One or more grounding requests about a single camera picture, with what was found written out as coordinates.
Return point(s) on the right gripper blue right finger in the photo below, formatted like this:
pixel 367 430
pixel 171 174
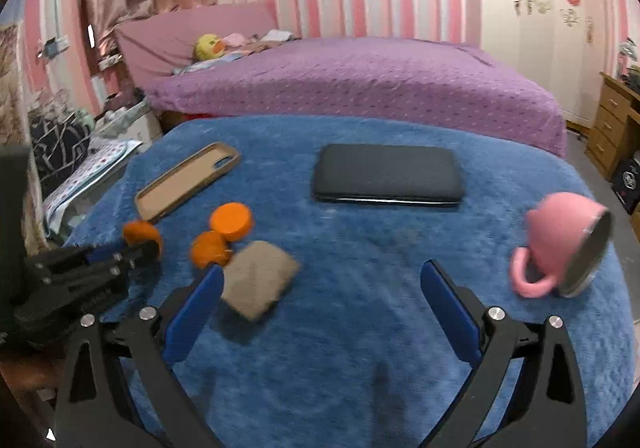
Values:
pixel 547 407

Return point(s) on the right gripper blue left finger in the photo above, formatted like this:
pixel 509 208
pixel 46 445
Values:
pixel 95 407

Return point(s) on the orange round peel cap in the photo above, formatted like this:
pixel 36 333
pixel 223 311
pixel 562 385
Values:
pixel 233 221

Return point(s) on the dark patterned bag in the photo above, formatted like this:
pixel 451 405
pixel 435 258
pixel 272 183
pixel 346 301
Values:
pixel 59 150

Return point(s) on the heart patterned cloth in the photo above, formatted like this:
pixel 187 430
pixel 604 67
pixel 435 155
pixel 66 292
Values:
pixel 105 155

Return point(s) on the pink steel-lined mug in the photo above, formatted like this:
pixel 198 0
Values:
pixel 567 237

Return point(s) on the small orange peel piece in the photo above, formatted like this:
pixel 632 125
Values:
pixel 208 248

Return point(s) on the beige phone case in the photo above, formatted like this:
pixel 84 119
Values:
pixel 164 194

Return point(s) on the blue fleece blanket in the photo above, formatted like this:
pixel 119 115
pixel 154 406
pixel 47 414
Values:
pixel 353 356

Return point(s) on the black box under desk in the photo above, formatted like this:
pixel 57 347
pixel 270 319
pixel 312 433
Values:
pixel 625 184

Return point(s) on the pink headboard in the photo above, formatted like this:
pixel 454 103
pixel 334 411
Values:
pixel 152 48

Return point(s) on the black wallet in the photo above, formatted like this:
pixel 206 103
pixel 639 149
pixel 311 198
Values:
pixel 388 174

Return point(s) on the yellow duck plush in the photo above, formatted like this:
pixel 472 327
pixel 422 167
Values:
pixel 208 47

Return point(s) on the wooden desk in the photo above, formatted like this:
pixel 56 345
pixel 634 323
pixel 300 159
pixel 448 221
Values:
pixel 614 136

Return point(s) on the purple dotted bed cover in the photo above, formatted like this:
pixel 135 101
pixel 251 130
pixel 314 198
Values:
pixel 427 82

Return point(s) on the white wardrobe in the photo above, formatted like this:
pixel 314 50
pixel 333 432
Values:
pixel 559 44

